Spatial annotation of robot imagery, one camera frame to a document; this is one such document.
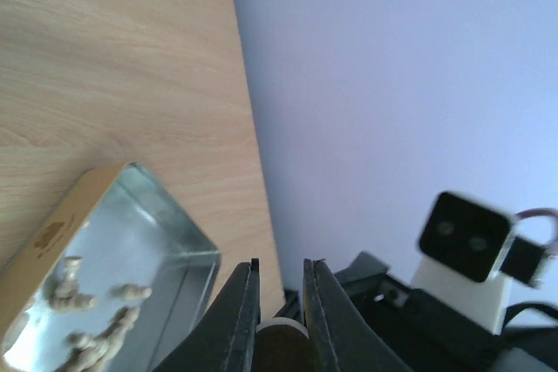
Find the gold tin with light pieces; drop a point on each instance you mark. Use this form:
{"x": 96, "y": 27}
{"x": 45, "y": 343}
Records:
{"x": 116, "y": 226}

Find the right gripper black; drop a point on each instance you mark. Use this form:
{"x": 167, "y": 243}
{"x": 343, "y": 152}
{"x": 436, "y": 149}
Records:
{"x": 422, "y": 331}

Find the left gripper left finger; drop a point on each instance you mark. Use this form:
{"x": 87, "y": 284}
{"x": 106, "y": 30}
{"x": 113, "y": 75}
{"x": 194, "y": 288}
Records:
{"x": 224, "y": 339}

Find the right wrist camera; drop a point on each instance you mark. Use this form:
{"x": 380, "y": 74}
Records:
{"x": 478, "y": 241}

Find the dark chess piece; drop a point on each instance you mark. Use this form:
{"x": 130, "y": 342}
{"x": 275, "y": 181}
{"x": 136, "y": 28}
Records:
{"x": 283, "y": 345}

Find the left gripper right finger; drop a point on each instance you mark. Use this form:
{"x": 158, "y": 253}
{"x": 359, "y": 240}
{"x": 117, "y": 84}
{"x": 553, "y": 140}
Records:
{"x": 340, "y": 338}

